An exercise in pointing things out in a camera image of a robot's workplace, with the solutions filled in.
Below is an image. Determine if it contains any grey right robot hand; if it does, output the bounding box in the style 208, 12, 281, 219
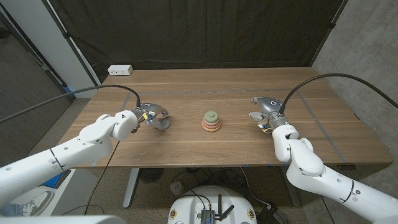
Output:
248, 96, 292, 131

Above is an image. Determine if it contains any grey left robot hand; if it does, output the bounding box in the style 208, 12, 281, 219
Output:
130, 102, 170, 131

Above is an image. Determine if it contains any small dark grey disk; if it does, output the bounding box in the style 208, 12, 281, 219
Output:
157, 117, 171, 131

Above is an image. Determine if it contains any green disk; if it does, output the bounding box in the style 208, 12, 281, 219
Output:
203, 111, 220, 123

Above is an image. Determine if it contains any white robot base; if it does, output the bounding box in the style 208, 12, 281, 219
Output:
167, 185, 258, 224

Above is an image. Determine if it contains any white power strip box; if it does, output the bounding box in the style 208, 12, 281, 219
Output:
107, 64, 134, 77

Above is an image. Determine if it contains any round black floor fan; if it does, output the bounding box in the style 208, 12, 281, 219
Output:
139, 167, 164, 184

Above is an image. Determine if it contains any metal table leg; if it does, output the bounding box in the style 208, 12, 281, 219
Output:
281, 180, 302, 208
123, 167, 141, 208

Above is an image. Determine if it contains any round grey floor object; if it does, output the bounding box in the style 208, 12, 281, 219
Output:
170, 181, 185, 197

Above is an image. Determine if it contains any black backdrop curtain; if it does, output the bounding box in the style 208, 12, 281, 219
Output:
42, 0, 348, 83

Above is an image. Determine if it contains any black backdrop stand pole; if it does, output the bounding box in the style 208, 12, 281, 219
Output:
42, 0, 100, 90
309, 0, 349, 68

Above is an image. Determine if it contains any black floor power strip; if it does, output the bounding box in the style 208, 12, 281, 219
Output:
256, 205, 289, 224

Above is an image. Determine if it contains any blue foot pedal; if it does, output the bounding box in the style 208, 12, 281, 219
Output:
42, 169, 72, 189

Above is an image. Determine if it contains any grey box with black antennas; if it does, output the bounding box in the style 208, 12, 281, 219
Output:
198, 194, 236, 224

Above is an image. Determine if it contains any grey white sneaker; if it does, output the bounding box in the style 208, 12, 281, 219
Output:
22, 190, 55, 217

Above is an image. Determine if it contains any person's leg in jeans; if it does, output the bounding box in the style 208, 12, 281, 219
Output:
0, 203, 25, 217

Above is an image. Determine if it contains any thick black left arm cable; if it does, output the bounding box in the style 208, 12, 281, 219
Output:
0, 83, 142, 124

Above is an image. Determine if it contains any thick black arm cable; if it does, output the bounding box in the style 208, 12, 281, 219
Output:
0, 83, 142, 124
278, 73, 398, 115

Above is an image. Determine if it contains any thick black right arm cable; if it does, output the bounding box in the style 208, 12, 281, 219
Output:
278, 73, 398, 115

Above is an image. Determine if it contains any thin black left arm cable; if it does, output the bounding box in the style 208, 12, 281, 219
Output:
83, 139, 121, 216

